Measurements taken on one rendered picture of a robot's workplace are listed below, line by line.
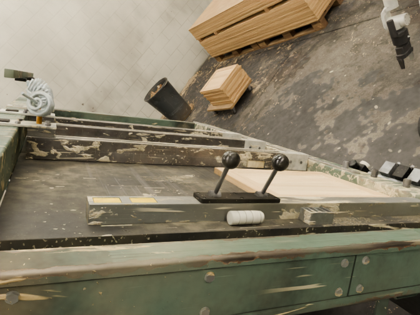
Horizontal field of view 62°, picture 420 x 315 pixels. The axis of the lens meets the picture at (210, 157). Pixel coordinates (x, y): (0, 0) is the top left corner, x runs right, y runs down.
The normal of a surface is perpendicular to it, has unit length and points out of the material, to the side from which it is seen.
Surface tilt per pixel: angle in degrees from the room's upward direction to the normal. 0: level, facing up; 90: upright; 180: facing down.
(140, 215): 90
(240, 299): 90
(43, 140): 90
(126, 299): 90
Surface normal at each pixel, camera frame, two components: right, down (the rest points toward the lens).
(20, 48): 0.52, 0.06
